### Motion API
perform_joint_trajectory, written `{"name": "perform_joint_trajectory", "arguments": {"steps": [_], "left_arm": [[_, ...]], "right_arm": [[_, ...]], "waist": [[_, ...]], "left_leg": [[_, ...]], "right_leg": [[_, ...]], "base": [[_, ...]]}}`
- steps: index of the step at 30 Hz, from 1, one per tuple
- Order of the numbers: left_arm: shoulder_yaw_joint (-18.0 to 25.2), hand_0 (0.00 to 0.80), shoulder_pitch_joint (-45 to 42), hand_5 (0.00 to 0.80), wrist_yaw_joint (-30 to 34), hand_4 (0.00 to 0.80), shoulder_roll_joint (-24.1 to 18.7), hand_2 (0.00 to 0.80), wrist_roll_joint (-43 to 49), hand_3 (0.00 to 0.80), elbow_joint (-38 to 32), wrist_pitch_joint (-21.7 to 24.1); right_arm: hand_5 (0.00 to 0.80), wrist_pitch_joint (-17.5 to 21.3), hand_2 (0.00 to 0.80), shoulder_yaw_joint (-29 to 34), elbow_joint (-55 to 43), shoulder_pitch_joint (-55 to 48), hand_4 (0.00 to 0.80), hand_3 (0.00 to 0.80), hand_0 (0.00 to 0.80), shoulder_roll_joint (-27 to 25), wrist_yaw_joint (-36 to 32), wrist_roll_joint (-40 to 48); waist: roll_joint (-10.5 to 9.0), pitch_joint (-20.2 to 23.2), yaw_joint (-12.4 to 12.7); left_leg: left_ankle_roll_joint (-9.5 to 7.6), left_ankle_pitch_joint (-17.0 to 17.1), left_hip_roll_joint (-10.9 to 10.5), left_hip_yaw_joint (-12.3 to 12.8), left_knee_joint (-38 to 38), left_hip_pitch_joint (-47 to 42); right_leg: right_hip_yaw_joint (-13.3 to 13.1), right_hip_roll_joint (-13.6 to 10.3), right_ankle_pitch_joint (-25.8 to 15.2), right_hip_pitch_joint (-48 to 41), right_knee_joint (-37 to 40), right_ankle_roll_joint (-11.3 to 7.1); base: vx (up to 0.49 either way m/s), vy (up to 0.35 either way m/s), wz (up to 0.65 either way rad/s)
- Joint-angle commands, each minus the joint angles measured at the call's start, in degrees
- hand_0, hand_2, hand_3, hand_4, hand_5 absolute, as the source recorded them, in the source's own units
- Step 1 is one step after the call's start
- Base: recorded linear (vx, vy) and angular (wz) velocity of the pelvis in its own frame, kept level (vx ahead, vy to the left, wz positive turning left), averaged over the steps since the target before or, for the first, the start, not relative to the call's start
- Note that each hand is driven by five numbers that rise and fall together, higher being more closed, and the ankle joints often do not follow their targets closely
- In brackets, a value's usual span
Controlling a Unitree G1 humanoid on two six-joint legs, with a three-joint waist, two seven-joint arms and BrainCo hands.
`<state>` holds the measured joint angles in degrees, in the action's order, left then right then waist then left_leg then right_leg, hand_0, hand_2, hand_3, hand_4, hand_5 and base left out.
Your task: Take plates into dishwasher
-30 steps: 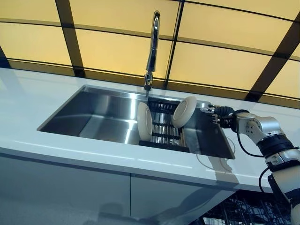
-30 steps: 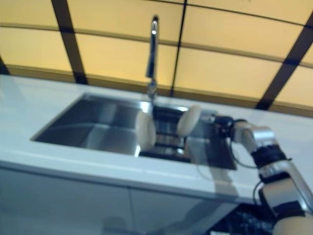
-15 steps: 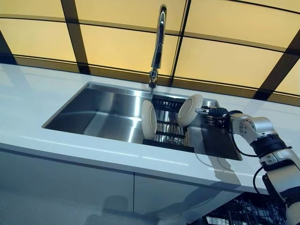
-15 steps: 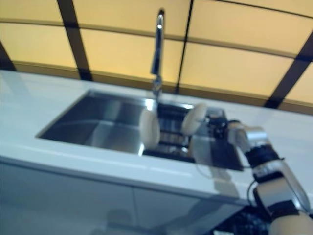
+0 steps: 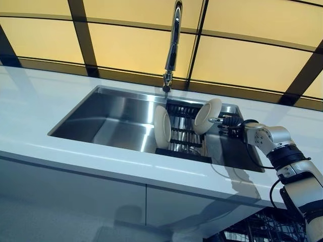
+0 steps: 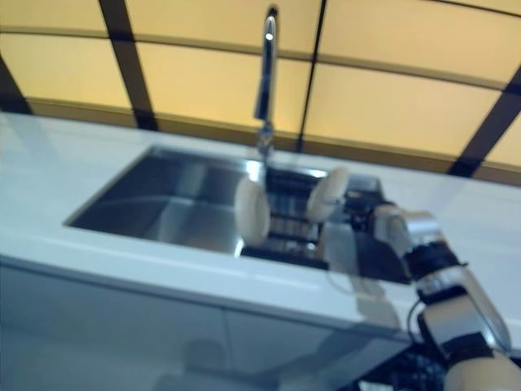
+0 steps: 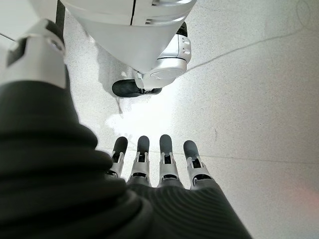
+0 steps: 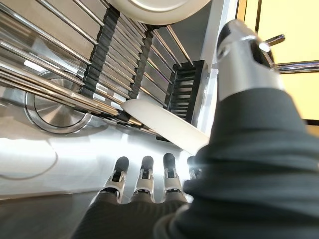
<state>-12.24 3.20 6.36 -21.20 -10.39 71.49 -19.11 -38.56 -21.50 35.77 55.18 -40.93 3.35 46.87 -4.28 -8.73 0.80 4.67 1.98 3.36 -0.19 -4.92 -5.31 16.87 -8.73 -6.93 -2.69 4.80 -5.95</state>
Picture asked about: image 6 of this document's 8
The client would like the yellow backlit panel window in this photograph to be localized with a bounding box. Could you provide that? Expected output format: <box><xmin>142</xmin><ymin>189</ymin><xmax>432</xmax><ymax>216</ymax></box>
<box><xmin>0</xmin><ymin>0</ymin><xmax>521</xmax><ymax>182</ymax></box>

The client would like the stainless steel sink basin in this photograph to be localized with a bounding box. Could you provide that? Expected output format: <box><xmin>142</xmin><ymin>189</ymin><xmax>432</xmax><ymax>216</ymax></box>
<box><xmin>62</xmin><ymin>143</ymin><xmax>413</xmax><ymax>287</ymax></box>

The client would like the chrome gooseneck kitchen faucet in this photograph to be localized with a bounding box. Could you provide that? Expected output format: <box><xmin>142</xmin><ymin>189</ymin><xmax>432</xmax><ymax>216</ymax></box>
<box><xmin>253</xmin><ymin>4</ymin><xmax>282</xmax><ymax>159</ymax></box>

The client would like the white cabinet door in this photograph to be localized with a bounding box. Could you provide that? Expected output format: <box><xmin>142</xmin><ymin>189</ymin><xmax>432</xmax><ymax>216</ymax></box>
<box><xmin>0</xmin><ymin>259</ymin><xmax>230</xmax><ymax>391</ymax></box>
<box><xmin>221</xmin><ymin>308</ymin><xmax>411</xmax><ymax>391</ymax></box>

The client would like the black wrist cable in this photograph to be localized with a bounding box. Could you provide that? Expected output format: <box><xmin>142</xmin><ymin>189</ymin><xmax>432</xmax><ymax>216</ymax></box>
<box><xmin>405</xmin><ymin>298</ymin><xmax>425</xmax><ymax>340</ymax></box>

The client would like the right robot hand black glove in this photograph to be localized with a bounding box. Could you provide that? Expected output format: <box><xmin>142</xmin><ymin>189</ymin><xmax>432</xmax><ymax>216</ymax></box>
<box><xmin>344</xmin><ymin>191</ymin><xmax>382</xmax><ymax>235</ymax></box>

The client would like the black sink dish rack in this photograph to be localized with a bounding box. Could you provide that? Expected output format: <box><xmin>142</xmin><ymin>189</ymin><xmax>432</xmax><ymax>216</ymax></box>
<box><xmin>239</xmin><ymin>166</ymin><xmax>356</xmax><ymax>270</ymax></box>

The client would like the beige round plate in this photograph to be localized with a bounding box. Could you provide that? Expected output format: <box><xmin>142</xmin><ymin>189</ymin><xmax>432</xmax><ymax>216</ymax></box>
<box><xmin>234</xmin><ymin>176</ymin><xmax>272</xmax><ymax>246</ymax></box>
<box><xmin>305</xmin><ymin>165</ymin><xmax>352</xmax><ymax>223</ymax></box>

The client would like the black dishwasher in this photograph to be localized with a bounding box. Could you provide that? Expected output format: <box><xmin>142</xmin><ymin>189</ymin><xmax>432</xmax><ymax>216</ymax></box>
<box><xmin>357</xmin><ymin>340</ymin><xmax>453</xmax><ymax>391</ymax></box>

